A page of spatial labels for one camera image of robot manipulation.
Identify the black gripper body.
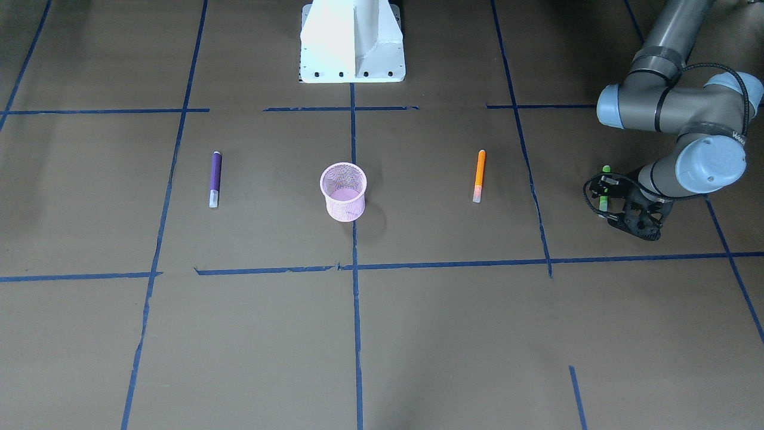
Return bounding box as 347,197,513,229
589,173,674,241

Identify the green highlighter pen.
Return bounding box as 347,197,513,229
599,164,611,212

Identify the orange highlighter pen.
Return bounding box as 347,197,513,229
472,149,486,203

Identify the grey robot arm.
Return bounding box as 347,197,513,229
584,1,762,241

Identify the pink mesh pen holder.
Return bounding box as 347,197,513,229
319,162,366,222

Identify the purple highlighter pen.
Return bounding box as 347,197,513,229
208,150,222,208

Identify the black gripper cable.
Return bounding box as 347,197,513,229
583,63,750,216

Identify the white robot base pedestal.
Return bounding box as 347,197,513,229
298,1,406,84

